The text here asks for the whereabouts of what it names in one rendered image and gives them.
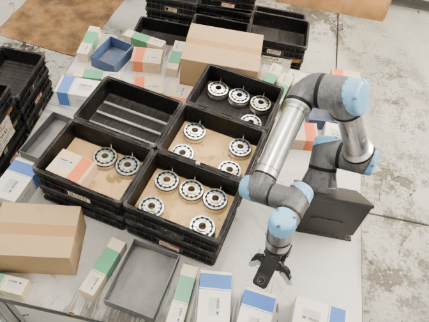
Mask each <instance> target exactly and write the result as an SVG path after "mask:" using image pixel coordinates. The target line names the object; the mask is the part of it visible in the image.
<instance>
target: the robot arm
mask: <svg viewBox="0 0 429 322"><path fill-rule="evenodd" d="M369 103H370V87H369V84H368V83H367V81H366V80H364V79H361V78H357V77H353V76H352V77H348V76H342V75H333V74H328V73H320V72H318V73H312V74H310V75H307V76H306V77H304V78H302V79H301V80H300V81H298V82H297V83H296V84H295V85H294V86H293V87H292V88H291V89H290V91H289V92H288V93H287V96H286V97H285V100H284V101H283V106H284V108H283V111H282V113H281V115H280V117H279V119H278V122H277V124H276V126H275V128H274V130H273V133H272V134H271V137H270V138H269V141H268V143H267V145H266V147H265V149H264V152H263V154H262V156H261V158H260V160H259V163H258V164H257V166H256V168H255V170H254V173H253V175H246V176H244V177H243V178H242V179H241V181H240V183H239V195H240V196H241V197H242V198H244V199H247V200H249V201H251V202H255V203H259V204H263V205H265V206H268V207H271V208H274V209H275V210H273V211H272V212H271V214H270V216H269V219H268V222H267V232H265V235H266V248H265V250H264V253H262V249H259V250H258V251H257V253H256V254H255V255H254V256H253V257H252V258H251V259H250V261H249V265H250V266H251V267H253V266H256V265H259V268H258V270H257V273H256V274H255V276H254V278H253V283H254V284H255V285H256V286H258V287H260V288H262V289H265V288H267V286H268V284H269V282H270V280H271V277H272V276H273V274H274V272H275V271H278V272H279V274H280V276H281V277H283V279H284V281H285V282H286V284H287V285H288V286H291V285H292V283H293V280H292V277H293V274H294V270H295V266H294V264H291V265H290V266H288V265H287V264H284V262H285V260H286V258H288V256H289V254H290V252H291V249H292V245H291V242H292V237H293V234H294V231H295V230H296V228H297V226H298V224H299V223H300V220H301V219H302V217H303V215H304V214H305V211H306V210H307V208H308V207H309V206H310V203H311V200H312V198H313V192H318V193H321V194H336V193H337V190H338V187H337V180H336V172H337V169H342V170H345V171H350V172H353V173H358V174H361V175H366V176H371V175H372V174H373V172H374V170H375V168H376V166H377V162H378V160H379V155H380V148H377V147H376V146H375V147H373V144H372V142H371V141H370V140H369V139H367V136H366V130H365V125H364V121H363V114H364V113H365V112H366V111H367V109H368V106H369ZM314 108H317V109H323V110H327V111H329V113H330V115H331V117H332V118H333V119H334V120H335V121H337V123H338V127H339V130H340V134H341V136H334V135H317V136H316V137H315V139H314V142H313V144H312V146H313V147H312V152H311V156H310V162H309V166H308V170H307V171H306V173H305V175H304V176H303V179H302V180H301V181H295V182H294V183H292V184H291V185H290V186H289V187H288V186H285V185H281V184H278V183H276V180H277V178H278V176H279V174H280V171H281V170H282V167H283V165H284V163H285V160H286V158H287V156H288V154H289V151H290V149H291V147H292V145H293V143H294V141H295V138H296V136H297V134H298V132H299V129H300V128H301V125H302V123H303V121H304V119H305V116H308V115H309V114H310V113H311V111H312V109H314Z"/></svg>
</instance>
